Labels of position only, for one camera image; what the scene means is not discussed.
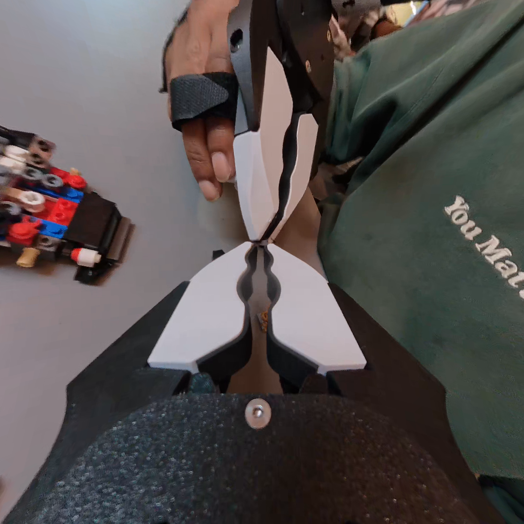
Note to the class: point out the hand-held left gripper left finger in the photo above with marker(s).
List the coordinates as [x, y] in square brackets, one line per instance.
[200, 319]

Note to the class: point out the gold lego engine assembly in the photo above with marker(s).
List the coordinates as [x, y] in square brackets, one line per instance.
[263, 320]

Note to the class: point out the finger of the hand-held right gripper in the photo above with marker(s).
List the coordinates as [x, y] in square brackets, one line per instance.
[262, 163]
[305, 155]

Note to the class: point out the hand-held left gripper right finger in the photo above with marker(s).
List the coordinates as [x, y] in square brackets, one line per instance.
[315, 319]

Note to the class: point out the person's right hand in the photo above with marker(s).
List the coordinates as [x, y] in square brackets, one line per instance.
[200, 41]

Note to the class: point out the person's right forearm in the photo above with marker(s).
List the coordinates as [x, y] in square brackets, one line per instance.
[409, 82]

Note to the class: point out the black lego car model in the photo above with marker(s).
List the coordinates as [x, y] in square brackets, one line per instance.
[61, 213]

